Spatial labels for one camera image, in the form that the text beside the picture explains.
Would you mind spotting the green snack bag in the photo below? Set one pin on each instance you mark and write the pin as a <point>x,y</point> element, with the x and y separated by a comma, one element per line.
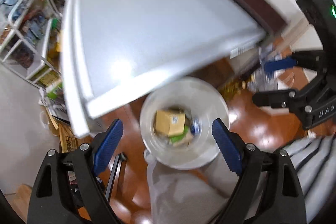
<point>176,139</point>

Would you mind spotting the translucent white plastic bag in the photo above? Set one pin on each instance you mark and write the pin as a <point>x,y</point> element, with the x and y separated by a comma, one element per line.
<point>183,195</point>

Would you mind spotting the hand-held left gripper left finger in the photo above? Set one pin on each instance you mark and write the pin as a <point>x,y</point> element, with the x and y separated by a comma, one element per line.
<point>110,142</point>

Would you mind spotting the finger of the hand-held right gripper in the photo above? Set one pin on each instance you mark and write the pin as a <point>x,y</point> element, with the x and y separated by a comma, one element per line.
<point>273,99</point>
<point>279,65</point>

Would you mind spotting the white blue tissue pack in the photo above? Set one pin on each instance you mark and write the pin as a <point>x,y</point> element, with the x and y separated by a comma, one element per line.
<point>195,127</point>

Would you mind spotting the white metal shelf rack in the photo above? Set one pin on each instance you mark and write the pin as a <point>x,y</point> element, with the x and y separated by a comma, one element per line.
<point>44,37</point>

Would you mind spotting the pile of printed papers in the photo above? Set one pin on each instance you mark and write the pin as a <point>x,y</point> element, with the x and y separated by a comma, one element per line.
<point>56,111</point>

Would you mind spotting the striped clothing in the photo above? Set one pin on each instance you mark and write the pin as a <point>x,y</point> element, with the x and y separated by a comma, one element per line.
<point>315,161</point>

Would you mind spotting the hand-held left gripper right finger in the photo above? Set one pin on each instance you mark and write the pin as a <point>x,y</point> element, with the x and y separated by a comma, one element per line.
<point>227,145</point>

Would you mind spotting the brown cardboard box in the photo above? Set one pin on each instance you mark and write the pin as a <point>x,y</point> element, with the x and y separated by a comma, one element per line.
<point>67,138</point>

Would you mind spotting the translucent round waste bin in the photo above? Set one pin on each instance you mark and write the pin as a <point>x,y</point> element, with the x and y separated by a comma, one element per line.
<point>207,98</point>

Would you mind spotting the yellow cardboard box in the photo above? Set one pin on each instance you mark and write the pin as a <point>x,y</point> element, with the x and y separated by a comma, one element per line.
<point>168,121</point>

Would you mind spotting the green white carton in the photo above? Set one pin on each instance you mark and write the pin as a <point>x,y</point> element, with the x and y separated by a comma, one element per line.
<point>55,90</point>

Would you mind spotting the wicker basket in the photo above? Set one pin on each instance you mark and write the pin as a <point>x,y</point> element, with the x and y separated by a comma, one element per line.
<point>23,60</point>

